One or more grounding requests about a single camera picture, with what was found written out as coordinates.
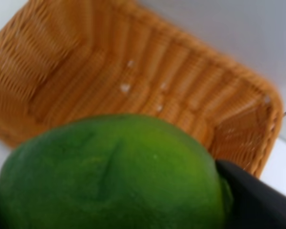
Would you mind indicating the orange woven basket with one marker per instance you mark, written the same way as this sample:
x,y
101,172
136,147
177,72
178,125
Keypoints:
x,y
63,60

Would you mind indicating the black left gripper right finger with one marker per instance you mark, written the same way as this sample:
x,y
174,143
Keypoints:
x,y
256,205

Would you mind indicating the green lemon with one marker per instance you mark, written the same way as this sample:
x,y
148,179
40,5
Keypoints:
x,y
113,172

